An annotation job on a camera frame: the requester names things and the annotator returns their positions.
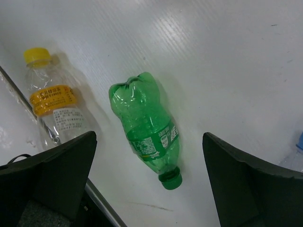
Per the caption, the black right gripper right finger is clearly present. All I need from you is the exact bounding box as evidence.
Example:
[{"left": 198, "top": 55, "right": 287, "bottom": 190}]
[{"left": 202, "top": 132, "right": 303, "bottom": 227}]

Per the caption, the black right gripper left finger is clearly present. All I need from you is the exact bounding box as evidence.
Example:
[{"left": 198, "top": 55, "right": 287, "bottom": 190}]
[{"left": 0, "top": 131, "right": 98, "bottom": 227}]

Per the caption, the blue label clear bottle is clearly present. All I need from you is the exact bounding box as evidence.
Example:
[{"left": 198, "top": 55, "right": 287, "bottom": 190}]
[{"left": 278, "top": 130, "right": 303, "bottom": 173}]

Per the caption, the yellow cap clear bottle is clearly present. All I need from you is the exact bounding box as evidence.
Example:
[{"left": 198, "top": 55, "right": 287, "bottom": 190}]
[{"left": 24, "top": 47, "right": 101, "bottom": 150}]

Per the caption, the green plastic bottle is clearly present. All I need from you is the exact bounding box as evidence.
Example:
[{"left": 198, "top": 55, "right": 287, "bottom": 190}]
[{"left": 108, "top": 72, "right": 182, "bottom": 190}]

